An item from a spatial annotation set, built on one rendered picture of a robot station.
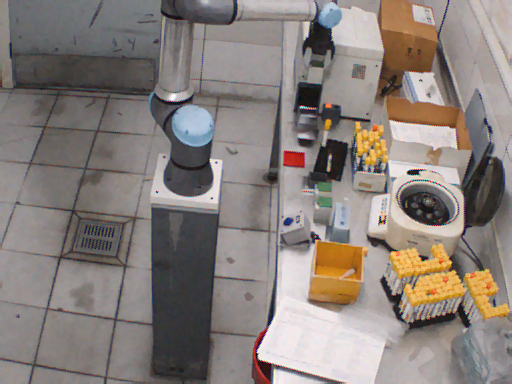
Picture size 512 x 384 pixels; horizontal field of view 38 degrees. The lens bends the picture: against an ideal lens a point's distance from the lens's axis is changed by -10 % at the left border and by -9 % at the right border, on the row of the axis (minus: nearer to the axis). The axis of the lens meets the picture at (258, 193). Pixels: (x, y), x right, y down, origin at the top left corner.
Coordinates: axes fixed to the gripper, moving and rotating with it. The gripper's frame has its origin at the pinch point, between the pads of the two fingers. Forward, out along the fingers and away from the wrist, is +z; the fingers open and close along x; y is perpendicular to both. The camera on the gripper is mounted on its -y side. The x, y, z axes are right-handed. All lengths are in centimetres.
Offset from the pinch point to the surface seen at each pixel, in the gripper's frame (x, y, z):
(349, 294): -12, -75, 20
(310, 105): -0.9, 8.4, 20.6
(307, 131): 0.1, -7.9, 19.7
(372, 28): -19.5, 24.1, -5.4
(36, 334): 95, -36, 112
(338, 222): -9, -54, 15
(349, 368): -13, -98, 23
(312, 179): -2.2, -27.0, 23.3
